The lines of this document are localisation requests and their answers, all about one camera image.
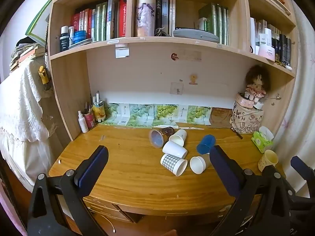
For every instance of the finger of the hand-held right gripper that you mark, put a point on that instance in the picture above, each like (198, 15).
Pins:
(304, 216)
(302, 168)

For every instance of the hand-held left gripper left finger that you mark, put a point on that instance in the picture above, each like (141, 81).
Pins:
(91, 170)

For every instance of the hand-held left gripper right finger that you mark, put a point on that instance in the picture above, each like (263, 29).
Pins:
(225, 174)

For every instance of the blue cup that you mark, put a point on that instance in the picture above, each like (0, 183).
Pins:
(206, 143)

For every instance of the grey checkered cup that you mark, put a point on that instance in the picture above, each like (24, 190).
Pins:
(172, 163)

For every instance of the plain white cup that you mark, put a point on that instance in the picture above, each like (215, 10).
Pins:
(173, 149)

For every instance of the white cup with small print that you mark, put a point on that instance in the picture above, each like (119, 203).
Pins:
(178, 136)

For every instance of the brown printed cup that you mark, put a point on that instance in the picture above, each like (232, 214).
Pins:
(163, 134)

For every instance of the cream mug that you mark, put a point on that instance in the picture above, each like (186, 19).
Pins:
(268, 159)

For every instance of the white spray bottle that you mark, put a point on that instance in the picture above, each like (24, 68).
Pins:
(83, 124)

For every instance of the green tissue pack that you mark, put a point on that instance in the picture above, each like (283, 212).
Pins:
(262, 141)

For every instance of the red pen holder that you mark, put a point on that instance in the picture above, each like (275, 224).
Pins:
(89, 120)

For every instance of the brown printed leaflet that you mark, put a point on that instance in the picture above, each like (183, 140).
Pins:
(221, 118)

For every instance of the letter print fabric basket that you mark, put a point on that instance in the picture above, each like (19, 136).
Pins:
(246, 121)

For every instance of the wooden stick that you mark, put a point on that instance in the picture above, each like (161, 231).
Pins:
(190, 128)

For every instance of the yellow printed pen holder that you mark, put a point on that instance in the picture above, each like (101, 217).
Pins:
(99, 111)

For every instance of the green grape print leaflet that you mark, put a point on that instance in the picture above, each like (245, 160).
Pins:
(140, 115)
(115, 114)
(165, 115)
(198, 115)

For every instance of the pink round box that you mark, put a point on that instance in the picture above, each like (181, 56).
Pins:
(244, 101)

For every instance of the white lace cloth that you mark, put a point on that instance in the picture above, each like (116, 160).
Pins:
(22, 108)

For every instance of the wooden bookshelf unit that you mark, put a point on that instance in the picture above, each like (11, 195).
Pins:
(69, 78)

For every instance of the brown-haired rag doll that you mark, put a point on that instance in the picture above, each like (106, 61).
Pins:
(257, 81)

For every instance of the yellow hanging toy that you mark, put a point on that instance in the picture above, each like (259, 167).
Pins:
(43, 75)

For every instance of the row of black bottles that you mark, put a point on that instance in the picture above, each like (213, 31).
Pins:
(285, 49)

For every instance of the pink white box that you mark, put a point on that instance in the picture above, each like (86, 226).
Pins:
(267, 52)

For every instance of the white paper label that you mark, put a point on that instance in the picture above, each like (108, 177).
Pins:
(122, 51)

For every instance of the black bottle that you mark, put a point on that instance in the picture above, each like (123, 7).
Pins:
(64, 40)

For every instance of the blue jar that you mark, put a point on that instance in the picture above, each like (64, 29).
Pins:
(80, 36)

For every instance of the white pump bottle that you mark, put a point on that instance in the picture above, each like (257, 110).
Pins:
(71, 35)

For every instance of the pile of old books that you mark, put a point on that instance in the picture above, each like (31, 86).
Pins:
(23, 51)

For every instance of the row of white boxes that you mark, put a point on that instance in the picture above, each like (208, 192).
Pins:
(260, 32)

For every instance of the grey pencil case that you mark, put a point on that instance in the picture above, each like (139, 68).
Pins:
(195, 35)

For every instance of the row of red and green books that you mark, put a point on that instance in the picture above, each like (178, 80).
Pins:
(103, 21)

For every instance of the green framed board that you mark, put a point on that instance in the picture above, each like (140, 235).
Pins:
(40, 22)

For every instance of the floral cylinder tube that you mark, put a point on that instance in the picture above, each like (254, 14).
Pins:
(145, 14)

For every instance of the row of dark and white books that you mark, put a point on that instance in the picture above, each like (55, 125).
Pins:
(165, 12)

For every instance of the clear wall hook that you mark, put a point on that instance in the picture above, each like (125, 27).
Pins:
(177, 88)

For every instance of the yellow wall sticker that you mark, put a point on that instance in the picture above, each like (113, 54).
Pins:
(193, 79)

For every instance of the red wall sticker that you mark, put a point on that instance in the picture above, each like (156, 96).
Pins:
(174, 56)

